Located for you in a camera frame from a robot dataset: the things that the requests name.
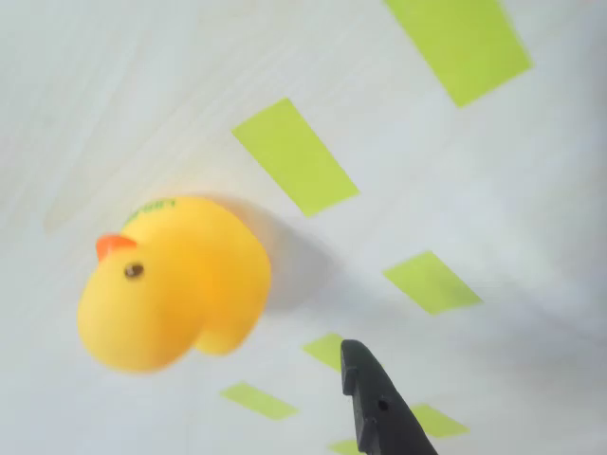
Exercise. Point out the yellow rubber duck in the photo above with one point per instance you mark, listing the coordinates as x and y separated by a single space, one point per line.
180 294

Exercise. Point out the yellow-green tape piece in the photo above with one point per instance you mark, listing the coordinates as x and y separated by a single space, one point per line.
441 422
343 448
325 351
294 156
258 401
460 47
431 283

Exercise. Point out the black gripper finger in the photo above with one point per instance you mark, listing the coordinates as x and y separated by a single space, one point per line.
374 426

